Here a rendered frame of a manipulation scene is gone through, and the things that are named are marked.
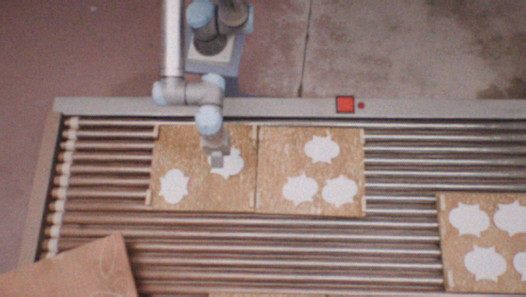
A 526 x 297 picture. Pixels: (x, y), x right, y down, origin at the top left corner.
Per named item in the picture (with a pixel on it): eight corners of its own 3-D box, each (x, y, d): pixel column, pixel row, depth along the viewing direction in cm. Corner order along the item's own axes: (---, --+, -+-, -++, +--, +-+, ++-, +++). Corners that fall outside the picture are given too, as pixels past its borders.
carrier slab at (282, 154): (259, 127, 186) (259, 125, 184) (362, 130, 184) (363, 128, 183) (255, 213, 174) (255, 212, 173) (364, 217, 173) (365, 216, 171)
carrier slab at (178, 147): (157, 125, 188) (156, 123, 186) (257, 126, 186) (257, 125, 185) (147, 210, 176) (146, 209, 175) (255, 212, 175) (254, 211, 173)
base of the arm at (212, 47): (193, 27, 204) (189, 13, 195) (227, 25, 203) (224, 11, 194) (192, 57, 199) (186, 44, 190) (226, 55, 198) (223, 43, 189)
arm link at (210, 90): (188, 71, 142) (184, 104, 138) (224, 71, 141) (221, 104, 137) (193, 84, 149) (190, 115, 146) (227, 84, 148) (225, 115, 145)
